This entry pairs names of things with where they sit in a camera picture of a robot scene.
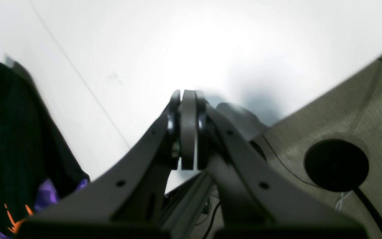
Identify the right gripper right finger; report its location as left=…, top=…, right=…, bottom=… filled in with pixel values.
left=181, top=90, right=367, bottom=239

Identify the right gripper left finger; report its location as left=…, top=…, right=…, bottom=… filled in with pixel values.
left=17, top=90, right=180, bottom=239

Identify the black T-shirt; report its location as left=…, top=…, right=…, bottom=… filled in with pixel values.
left=0, top=62, right=91, bottom=239

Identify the white cable on carpet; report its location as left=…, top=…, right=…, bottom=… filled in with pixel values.
left=334, top=191, right=352, bottom=213

